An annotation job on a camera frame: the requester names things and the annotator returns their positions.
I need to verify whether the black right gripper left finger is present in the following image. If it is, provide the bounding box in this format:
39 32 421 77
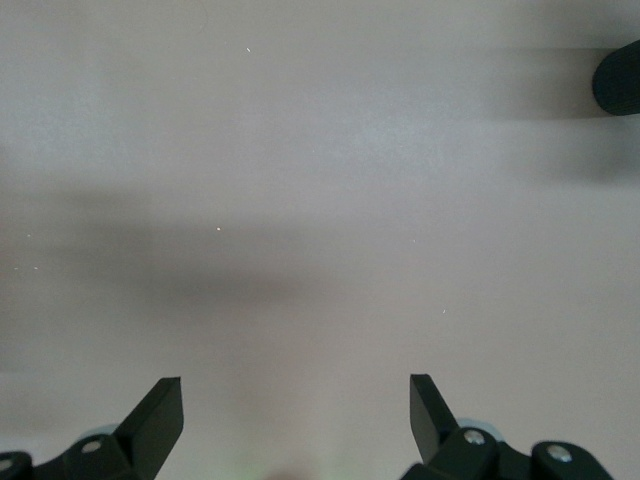
0 377 184 480

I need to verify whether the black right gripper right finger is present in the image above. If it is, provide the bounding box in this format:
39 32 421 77
402 373 616 480

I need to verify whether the black ribbed round object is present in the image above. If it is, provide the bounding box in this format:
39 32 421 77
592 39 640 118

